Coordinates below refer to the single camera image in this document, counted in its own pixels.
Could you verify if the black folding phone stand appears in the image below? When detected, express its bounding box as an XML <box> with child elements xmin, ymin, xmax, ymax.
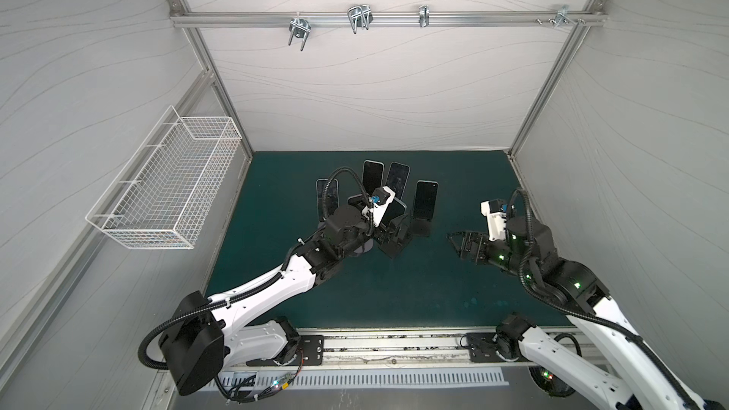
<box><xmin>379</xmin><ymin>237</ymin><xmax>411</xmax><ymax>259</ymax></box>

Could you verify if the phone on far-left stand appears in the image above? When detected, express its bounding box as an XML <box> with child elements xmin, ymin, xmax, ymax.
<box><xmin>315</xmin><ymin>178</ymin><xmax>339</xmax><ymax>222</ymax></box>

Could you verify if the metal bolt bracket right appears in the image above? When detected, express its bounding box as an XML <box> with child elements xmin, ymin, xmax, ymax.
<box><xmin>535</xmin><ymin>6</ymin><xmax>587</xmax><ymax>28</ymax></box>

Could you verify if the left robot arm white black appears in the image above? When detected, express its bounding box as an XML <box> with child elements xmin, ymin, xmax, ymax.
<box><xmin>138</xmin><ymin>200</ymin><xmax>406</xmax><ymax>396</ymax></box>

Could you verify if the purple phone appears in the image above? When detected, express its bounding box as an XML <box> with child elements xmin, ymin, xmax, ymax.
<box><xmin>347</xmin><ymin>194</ymin><xmax>369</xmax><ymax>211</ymax></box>

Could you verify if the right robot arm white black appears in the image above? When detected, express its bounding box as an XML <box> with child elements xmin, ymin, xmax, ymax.
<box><xmin>447</xmin><ymin>213</ymin><xmax>722</xmax><ymax>409</ymax></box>

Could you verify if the pink phone on back stand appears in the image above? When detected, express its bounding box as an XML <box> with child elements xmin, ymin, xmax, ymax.
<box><xmin>385</xmin><ymin>161</ymin><xmax>410</xmax><ymax>199</ymax></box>

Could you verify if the aluminium top cross bar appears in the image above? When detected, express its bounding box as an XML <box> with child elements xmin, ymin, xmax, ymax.
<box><xmin>171</xmin><ymin>9</ymin><xmax>609</xmax><ymax>28</ymax></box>

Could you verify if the silver phone black screen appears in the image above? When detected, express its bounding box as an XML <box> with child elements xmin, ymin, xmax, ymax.
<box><xmin>381</xmin><ymin>197</ymin><xmax>406</xmax><ymax>227</ymax></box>

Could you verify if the metal u-bolt clamp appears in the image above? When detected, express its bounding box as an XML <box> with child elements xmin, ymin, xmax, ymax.
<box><xmin>347</xmin><ymin>4</ymin><xmax>373</xmax><ymax>34</ymax></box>
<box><xmin>288</xmin><ymin>17</ymin><xmax>311</xmax><ymax>51</ymax></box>

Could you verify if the white slotted cable duct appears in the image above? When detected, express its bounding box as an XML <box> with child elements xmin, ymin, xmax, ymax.
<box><xmin>198</xmin><ymin>367</ymin><xmax>511</xmax><ymax>392</ymax></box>

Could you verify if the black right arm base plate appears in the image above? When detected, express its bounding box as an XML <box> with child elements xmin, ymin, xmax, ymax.
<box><xmin>464</xmin><ymin>332</ymin><xmax>519</xmax><ymax>364</ymax></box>

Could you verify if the metal u-bolt clamp middle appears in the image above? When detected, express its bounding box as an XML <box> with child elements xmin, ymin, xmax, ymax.
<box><xmin>347</xmin><ymin>4</ymin><xmax>373</xmax><ymax>34</ymax></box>

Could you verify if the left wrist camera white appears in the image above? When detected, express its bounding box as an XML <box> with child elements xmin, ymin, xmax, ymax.
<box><xmin>368</xmin><ymin>186</ymin><xmax>395</xmax><ymax>228</ymax></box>

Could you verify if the teal phone on black stand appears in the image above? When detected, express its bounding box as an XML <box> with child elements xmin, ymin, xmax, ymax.
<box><xmin>413</xmin><ymin>180</ymin><xmax>439</xmax><ymax>221</ymax></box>

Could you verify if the white wire basket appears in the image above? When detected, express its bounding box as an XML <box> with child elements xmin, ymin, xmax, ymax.
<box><xmin>85</xmin><ymin>106</ymin><xmax>242</xmax><ymax>250</ymax></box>

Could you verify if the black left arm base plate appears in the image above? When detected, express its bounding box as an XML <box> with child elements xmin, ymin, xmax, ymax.
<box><xmin>246</xmin><ymin>335</ymin><xmax>324</xmax><ymax>366</ymax></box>

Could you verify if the metal u-bolt clamp left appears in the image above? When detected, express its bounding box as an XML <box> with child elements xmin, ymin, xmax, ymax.
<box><xmin>288</xmin><ymin>17</ymin><xmax>311</xmax><ymax>51</ymax></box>

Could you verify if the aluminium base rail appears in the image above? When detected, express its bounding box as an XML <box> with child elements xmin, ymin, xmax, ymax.
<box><xmin>227</xmin><ymin>326</ymin><xmax>599</xmax><ymax>371</ymax></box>

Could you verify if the black corrugated left cable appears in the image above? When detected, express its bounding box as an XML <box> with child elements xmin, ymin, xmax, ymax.
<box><xmin>137</xmin><ymin>166</ymin><xmax>375</xmax><ymax>371</ymax></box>

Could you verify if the small metal bracket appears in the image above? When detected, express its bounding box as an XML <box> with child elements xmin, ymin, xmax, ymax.
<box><xmin>419</xmin><ymin>5</ymin><xmax>430</xmax><ymax>28</ymax></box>

